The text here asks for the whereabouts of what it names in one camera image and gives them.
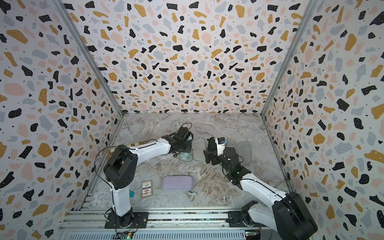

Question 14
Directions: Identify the lilac zippered umbrella sleeve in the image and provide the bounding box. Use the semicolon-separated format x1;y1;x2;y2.
161;176;195;191

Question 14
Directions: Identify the black umbrella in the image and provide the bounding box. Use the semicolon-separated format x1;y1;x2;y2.
207;137;217;155

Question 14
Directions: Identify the mint green umbrella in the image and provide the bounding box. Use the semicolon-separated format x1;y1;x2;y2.
179;153;193;162

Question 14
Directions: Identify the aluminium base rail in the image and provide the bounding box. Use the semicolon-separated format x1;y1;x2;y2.
58;193;313;240

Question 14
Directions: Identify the aluminium corner post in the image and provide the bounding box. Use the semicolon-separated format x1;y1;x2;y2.
51;1;124;118
261;0;319;117

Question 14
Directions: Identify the aluminium corner post right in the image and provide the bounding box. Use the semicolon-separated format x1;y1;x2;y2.
261;0;319;117

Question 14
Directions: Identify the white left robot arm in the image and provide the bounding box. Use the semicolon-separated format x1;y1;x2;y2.
103;127;194;217

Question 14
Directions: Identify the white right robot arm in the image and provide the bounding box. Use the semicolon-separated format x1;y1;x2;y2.
204;148;318;240

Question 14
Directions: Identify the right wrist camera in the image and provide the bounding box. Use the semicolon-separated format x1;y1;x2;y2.
215;137;226;156

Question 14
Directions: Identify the wooden chessboard box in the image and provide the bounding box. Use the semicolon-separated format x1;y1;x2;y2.
107;141;157;167

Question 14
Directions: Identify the playing card box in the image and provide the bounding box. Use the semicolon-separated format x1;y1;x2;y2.
141;180;153;198

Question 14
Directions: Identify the aluminium corner post left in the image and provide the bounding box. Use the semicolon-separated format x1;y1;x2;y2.
51;1;124;118

